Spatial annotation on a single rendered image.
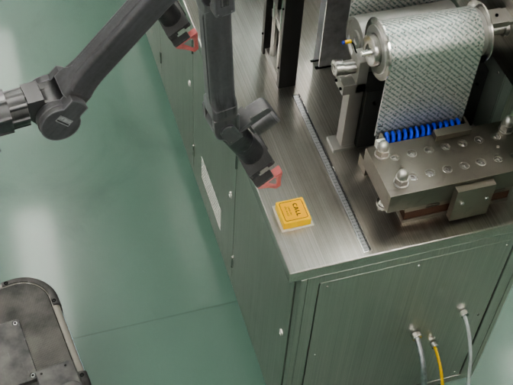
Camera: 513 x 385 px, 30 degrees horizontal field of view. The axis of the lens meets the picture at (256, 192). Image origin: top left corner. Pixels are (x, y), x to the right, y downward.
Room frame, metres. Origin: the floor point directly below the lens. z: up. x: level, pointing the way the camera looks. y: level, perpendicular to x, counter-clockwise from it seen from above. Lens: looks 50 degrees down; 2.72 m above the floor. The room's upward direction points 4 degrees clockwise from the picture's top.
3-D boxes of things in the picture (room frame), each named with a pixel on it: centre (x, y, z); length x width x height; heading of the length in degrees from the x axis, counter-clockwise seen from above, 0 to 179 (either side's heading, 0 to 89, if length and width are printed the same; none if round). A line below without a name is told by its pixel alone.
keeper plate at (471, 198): (1.48, -0.52, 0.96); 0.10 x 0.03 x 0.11; 110
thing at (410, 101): (1.66, -0.39, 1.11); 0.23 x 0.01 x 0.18; 110
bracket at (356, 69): (1.70, -0.21, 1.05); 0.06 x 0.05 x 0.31; 110
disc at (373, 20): (1.68, -0.26, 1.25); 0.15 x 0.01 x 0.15; 20
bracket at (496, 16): (1.78, -0.54, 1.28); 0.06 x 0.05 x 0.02; 110
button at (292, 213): (1.45, -0.09, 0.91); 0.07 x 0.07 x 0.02; 20
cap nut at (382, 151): (1.55, -0.29, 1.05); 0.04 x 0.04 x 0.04
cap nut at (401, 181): (1.47, -0.34, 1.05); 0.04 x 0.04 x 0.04
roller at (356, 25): (1.83, -0.33, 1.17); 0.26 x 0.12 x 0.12; 110
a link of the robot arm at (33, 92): (1.25, 0.40, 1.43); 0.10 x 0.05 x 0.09; 118
